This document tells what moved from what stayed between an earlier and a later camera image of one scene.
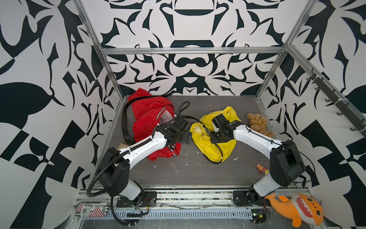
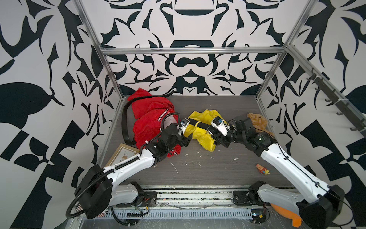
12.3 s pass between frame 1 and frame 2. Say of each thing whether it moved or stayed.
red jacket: stayed
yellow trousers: moved
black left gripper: stayed
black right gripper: stayed
